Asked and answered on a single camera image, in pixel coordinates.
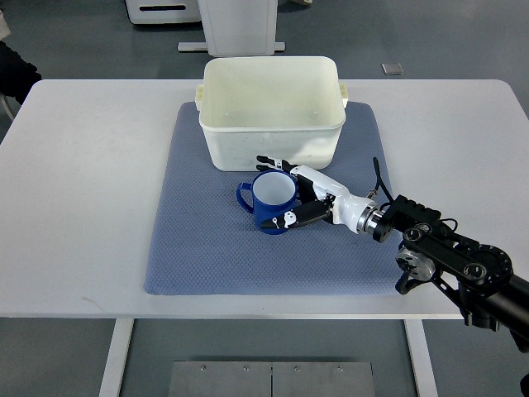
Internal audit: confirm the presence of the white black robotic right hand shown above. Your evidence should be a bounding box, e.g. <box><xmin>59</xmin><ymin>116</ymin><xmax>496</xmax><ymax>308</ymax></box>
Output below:
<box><xmin>256</xmin><ymin>155</ymin><xmax>383</xmax><ymax>234</ymax></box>

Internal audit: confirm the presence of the blue mug white inside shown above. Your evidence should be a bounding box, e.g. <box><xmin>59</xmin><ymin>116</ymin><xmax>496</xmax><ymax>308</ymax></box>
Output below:
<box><xmin>236</xmin><ymin>170</ymin><xmax>298</xmax><ymax>235</ymax></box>

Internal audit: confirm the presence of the white plastic box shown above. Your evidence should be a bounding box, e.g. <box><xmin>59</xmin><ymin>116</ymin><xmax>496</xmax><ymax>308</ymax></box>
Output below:
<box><xmin>195</xmin><ymin>56</ymin><xmax>348</xmax><ymax>171</ymax></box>

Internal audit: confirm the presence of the blue textured mat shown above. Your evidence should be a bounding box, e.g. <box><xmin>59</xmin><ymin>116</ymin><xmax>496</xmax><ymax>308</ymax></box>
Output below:
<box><xmin>144</xmin><ymin>103</ymin><xmax>402</xmax><ymax>295</ymax></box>

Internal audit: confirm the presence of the small grey floor plate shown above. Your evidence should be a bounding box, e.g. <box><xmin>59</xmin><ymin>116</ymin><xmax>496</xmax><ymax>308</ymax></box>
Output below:
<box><xmin>381</xmin><ymin>63</ymin><xmax>404</xmax><ymax>76</ymax></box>

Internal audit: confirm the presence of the right white table leg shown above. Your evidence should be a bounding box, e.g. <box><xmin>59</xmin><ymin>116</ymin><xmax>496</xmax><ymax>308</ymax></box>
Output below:
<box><xmin>404</xmin><ymin>319</ymin><xmax>438</xmax><ymax>397</ymax></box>

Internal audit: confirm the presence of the white table leg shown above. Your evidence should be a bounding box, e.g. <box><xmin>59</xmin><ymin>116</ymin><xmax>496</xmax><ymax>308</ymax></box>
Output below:
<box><xmin>404</xmin><ymin>319</ymin><xmax>438</xmax><ymax>397</ymax></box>
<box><xmin>98</xmin><ymin>318</ymin><xmax>134</xmax><ymax>397</ymax></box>

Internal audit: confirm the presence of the white cabinet with slot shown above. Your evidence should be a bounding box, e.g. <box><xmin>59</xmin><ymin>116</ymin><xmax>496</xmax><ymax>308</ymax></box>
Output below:
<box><xmin>125</xmin><ymin>0</ymin><xmax>201</xmax><ymax>25</ymax></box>

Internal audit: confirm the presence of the left white table leg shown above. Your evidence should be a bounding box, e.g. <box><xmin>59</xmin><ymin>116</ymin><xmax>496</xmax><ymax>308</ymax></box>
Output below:
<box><xmin>98</xmin><ymin>318</ymin><xmax>134</xmax><ymax>397</ymax></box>

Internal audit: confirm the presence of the dark clothed person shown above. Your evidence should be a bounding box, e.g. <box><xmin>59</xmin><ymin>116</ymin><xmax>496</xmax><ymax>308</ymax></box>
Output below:
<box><xmin>0</xmin><ymin>41</ymin><xmax>42</xmax><ymax>104</ymax></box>

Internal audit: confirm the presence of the white pedestal base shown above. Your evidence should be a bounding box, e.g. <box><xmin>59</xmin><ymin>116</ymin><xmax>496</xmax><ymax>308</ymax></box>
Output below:
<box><xmin>178</xmin><ymin>0</ymin><xmax>286</xmax><ymax>57</ymax></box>

